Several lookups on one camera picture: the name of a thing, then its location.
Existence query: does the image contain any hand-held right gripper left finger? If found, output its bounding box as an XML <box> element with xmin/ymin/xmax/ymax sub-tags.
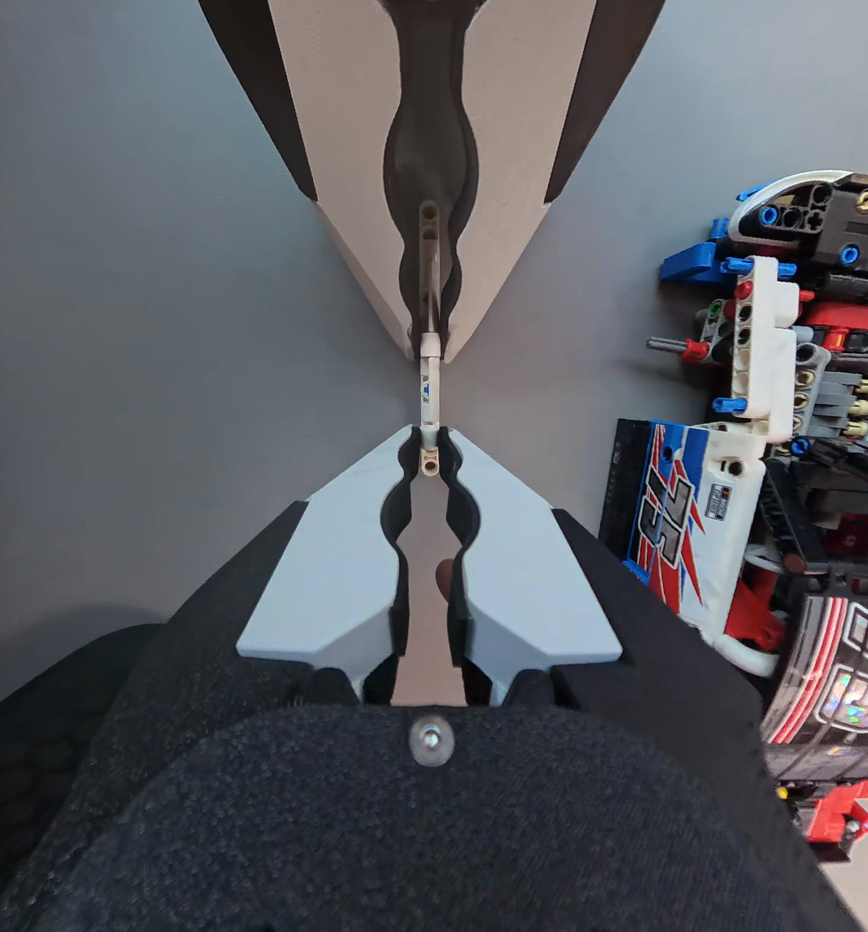
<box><xmin>236</xmin><ymin>426</ymin><xmax>415</xmax><ymax>705</ymax></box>

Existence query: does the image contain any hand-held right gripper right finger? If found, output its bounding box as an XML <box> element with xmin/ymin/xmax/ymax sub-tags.
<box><xmin>441</xmin><ymin>426</ymin><xmax>623</xmax><ymax>706</ymax></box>

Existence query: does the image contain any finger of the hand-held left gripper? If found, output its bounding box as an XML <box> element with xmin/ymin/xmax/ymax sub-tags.
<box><xmin>268</xmin><ymin>0</ymin><xmax>416</xmax><ymax>363</ymax></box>
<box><xmin>441</xmin><ymin>0</ymin><xmax>599</xmax><ymax>364</ymax></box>

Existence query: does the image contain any white toy brick beam assembly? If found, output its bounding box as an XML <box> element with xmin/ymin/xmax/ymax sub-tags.
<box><xmin>414</xmin><ymin>200</ymin><xmax>447</xmax><ymax>479</ymax></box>

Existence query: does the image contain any toy brick race car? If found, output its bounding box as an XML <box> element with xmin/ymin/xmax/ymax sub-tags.
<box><xmin>598</xmin><ymin>169</ymin><xmax>868</xmax><ymax>847</ymax></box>

